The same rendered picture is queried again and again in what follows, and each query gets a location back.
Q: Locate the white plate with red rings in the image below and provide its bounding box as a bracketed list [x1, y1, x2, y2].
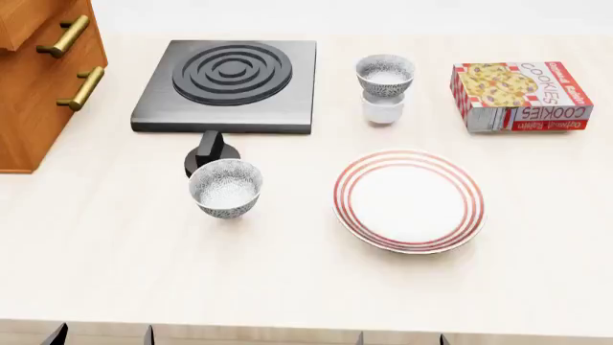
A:
[332, 149, 487, 256]

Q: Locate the patterned grey bowl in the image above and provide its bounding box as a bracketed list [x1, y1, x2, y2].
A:
[188, 158, 264, 221]
[354, 54, 416, 100]

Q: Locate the white ramekin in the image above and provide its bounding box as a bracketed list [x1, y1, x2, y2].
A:
[360, 89, 408, 127]

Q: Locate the black stove knob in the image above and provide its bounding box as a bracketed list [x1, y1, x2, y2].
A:
[184, 129, 242, 179]

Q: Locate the wooden cabinet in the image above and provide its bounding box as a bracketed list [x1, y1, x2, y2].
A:
[0, 0, 109, 175]

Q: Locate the black flat stove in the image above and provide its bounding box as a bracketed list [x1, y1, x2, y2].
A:
[130, 39, 318, 136]

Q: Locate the oatmeal raisin cookies box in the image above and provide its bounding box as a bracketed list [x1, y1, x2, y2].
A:
[449, 60, 595, 135]

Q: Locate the brass cabinet handle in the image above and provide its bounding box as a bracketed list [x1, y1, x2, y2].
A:
[35, 14, 92, 60]
[56, 65, 106, 112]

